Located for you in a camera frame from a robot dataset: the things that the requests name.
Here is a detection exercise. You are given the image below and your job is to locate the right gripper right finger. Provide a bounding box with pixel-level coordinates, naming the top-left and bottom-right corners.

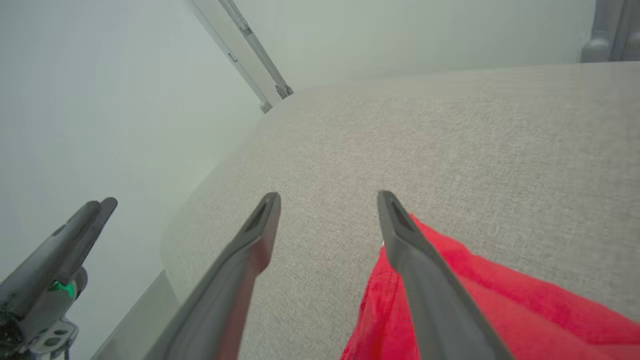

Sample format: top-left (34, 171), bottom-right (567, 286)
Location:
top-left (376, 190), bottom-right (516, 360)

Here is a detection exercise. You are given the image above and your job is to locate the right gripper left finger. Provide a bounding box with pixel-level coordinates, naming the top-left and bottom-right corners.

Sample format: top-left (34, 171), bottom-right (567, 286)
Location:
top-left (145, 191), bottom-right (282, 360)

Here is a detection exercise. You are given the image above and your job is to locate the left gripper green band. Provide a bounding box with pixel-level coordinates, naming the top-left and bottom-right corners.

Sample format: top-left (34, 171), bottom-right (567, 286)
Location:
top-left (0, 198), bottom-right (118, 359)

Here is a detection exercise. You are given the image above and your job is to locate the red basketball jersey with lettering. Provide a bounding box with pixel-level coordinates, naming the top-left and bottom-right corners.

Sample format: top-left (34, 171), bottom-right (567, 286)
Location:
top-left (340, 214), bottom-right (640, 360)

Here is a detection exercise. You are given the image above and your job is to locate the grey metal stand frame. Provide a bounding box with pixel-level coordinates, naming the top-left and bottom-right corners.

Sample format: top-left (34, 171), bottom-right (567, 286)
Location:
top-left (190, 0), bottom-right (295, 115)

